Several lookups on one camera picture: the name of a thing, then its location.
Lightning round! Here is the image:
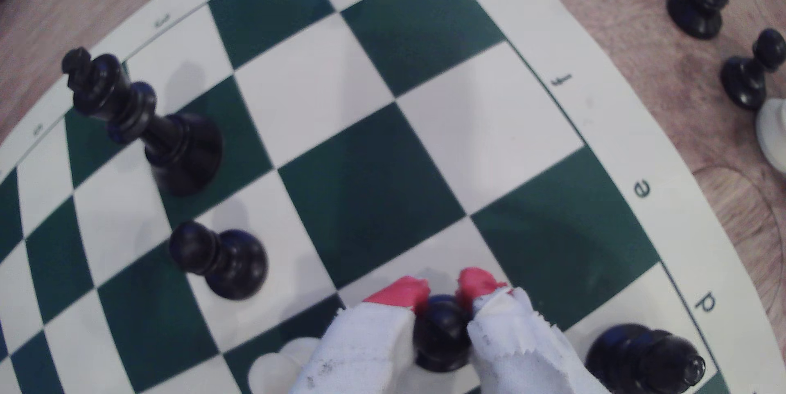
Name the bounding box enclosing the black chess king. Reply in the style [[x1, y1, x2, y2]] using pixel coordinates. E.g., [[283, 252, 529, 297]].
[[61, 47, 224, 197]]

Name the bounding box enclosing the white chess piece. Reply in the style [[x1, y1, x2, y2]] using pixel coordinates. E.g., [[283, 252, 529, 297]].
[[755, 98, 786, 175]]

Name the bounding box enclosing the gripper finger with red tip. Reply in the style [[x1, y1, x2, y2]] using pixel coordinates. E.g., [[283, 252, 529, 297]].
[[289, 276, 431, 394], [457, 268, 612, 394]]

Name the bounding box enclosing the black chess bishop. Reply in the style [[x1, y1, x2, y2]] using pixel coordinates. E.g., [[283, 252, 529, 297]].
[[585, 323, 707, 394]]

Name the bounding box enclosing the green white chess mat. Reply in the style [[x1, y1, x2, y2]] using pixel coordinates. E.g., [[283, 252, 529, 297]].
[[0, 0, 786, 394]]

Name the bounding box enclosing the white chess pawn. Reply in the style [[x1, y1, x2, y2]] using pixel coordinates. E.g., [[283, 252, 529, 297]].
[[247, 337, 320, 394]]

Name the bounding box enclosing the black chess pawn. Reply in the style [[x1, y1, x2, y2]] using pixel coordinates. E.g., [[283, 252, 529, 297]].
[[413, 295, 474, 374], [720, 28, 786, 111], [169, 221, 269, 302]]

